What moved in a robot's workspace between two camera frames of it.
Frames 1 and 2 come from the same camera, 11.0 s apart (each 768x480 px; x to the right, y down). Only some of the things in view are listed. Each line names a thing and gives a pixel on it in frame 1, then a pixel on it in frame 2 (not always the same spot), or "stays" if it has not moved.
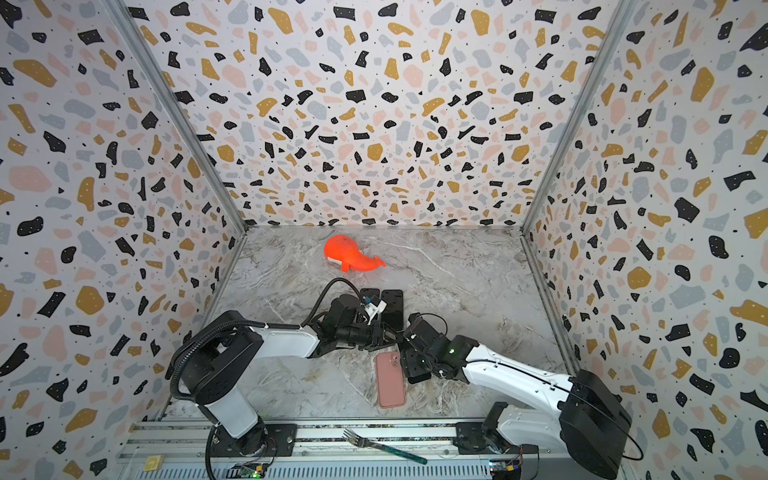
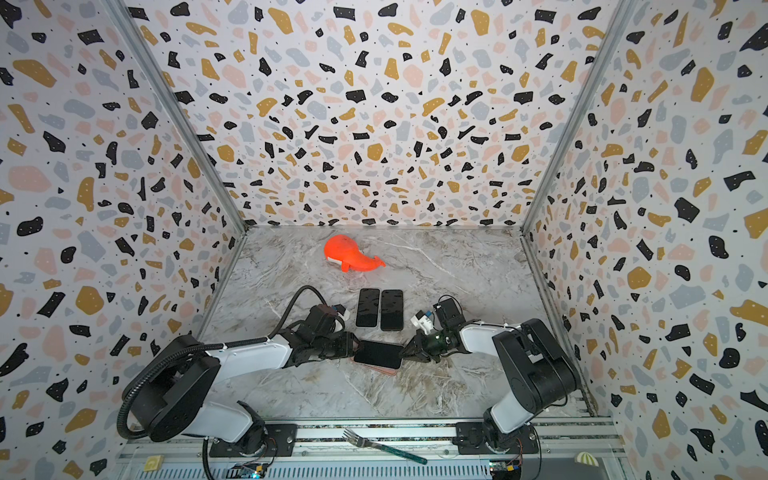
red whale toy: (346, 251) stays
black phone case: (394, 313) stays
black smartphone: (415, 369) → (379, 354)
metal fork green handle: (362, 442) stays
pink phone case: (390, 379) → (380, 369)
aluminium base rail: (398, 450) stays
